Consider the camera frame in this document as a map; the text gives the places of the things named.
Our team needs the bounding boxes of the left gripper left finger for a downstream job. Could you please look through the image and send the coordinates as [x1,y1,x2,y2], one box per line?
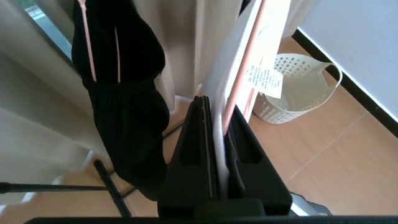
[157,95,218,218]

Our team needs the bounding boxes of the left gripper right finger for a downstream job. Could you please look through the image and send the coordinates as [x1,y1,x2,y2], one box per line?
[223,105,294,217]

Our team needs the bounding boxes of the black drawstring shorts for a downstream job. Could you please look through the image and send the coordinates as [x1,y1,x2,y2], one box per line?
[71,0,171,202]

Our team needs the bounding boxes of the white garment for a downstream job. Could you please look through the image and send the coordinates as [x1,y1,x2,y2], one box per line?
[200,0,293,197]

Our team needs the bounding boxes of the black clothes rack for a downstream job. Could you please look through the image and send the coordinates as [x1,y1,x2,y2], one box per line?
[0,123,184,218]

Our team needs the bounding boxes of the white laundry basket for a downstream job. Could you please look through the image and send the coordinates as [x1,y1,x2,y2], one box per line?
[252,53,343,125]

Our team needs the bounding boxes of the beige curtain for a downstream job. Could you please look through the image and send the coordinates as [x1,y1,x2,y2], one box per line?
[0,0,317,205]

